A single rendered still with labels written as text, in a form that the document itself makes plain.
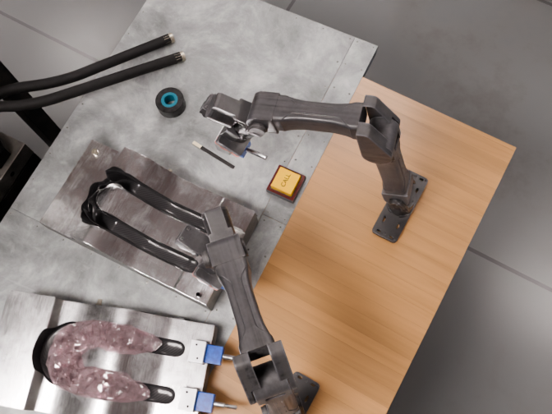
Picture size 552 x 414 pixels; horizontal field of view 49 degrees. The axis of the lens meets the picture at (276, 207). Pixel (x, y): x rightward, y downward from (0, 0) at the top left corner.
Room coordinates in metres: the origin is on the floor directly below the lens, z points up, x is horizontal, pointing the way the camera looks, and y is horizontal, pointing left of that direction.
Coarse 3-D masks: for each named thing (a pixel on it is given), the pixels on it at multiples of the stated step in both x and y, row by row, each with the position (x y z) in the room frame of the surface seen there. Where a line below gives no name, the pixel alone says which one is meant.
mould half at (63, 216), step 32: (96, 160) 0.71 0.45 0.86; (128, 160) 0.66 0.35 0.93; (64, 192) 0.63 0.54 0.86; (160, 192) 0.57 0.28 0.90; (192, 192) 0.57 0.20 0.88; (64, 224) 0.54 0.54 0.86; (128, 224) 0.50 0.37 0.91; (160, 224) 0.49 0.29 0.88; (256, 224) 0.48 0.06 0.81; (128, 256) 0.42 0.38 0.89; (192, 256) 0.40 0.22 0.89; (192, 288) 0.32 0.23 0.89
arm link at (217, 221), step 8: (216, 208) 0.41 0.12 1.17; (224, 208) 0.42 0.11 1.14; (208, 216) 0.40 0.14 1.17; (216, 216) 0.40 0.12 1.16; (224, 216) 0.40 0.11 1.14; (208, 224) 0.39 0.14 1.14; (216, 224) 0.38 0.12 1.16; (224, 224) 0.38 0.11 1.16; (232, 224) 0.39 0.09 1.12; (208, 232) 0.38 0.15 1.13; (216, 232) 0.36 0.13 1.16; (224, 232) 0.36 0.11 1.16; (232, 232) 0.36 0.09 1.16; (216, 240) 0.35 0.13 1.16; (208, 256) 0.31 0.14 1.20; (208, 264) 0.29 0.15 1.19
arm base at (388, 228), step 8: (416, 176) 0.54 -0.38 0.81; (416, 184) 0.52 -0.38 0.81; (424, 184) 0.51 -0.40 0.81; (416, 200) 0.47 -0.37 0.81; (384, 208) 0.47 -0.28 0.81; (384, 216) 0.45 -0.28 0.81; (392, 216) 0.44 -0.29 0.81; (400, 216) 0.44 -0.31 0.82; (408, 216) 0.43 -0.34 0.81; (376, 224) 0.43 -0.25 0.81; (384, 224) 0.42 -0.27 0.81; (392, 224) 0.42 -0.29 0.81; (400, 224) 0.42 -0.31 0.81; (376, 232) 0.40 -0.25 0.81; (384, 232) 0.40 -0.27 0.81; (392, 232) 0.40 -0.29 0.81; (400, 232) 0.39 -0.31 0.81; (392, 240) 0.38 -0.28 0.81
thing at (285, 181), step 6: (282, 168) 0.61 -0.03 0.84; (282, 174) 0.59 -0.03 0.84; (288, 174) 0.59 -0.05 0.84; (294, 174) 0.59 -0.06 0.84; (276, 180) 0.58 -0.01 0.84; (282, 180) 0.58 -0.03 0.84; (288, 180) 0.58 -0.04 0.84; (294, 180) 0.57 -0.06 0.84; (276, 186) 0.56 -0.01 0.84; (282, 186) 0.56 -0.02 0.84; (288, 186) 0.56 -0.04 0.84; (294, 186) 0.56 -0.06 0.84; (282, 192) 0.55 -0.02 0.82; (288, 192) 0.54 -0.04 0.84
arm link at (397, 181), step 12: (372, 120) 0.54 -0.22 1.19; (384, 120) 0.53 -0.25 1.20; (384, 132) 0.50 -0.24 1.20; (396, 132) 0.51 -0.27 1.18; (396, 144) 0.50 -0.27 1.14; (396, 156) 0.48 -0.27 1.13; (384, 168) 0.48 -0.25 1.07; (396, 168) 0.47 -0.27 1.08; (384, 180) 0.47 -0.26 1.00; (396, 180) 0.46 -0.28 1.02; (408, 180) 0.48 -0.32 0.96; (384, 192) 0.46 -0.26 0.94; (396, 192) 0.45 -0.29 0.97; (408, 192) 0.45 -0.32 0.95
